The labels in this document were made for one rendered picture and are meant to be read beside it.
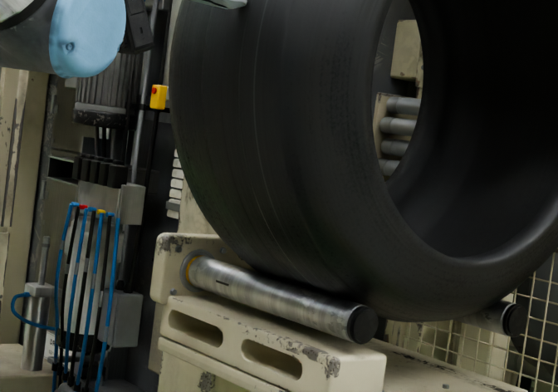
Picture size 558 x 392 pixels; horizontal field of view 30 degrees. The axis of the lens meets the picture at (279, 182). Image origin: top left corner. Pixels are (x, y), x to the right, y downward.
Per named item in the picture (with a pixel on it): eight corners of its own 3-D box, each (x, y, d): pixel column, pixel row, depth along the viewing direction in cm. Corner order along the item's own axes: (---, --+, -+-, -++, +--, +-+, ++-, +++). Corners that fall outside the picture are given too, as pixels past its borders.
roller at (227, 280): (181, 286, 146) (184, 253, 146) (207, 286, 149) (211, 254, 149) (349, 345, 119) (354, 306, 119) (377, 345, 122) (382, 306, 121)
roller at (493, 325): (330, 286, 164) (333, 257, 163) (350, 286, 166) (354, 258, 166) (505, 338, 137) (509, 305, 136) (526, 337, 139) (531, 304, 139)
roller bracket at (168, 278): (147, 301, 146) (155, 231, 145) (354, 299, 171) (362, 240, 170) (160, 306, 143) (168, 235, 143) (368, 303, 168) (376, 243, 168)
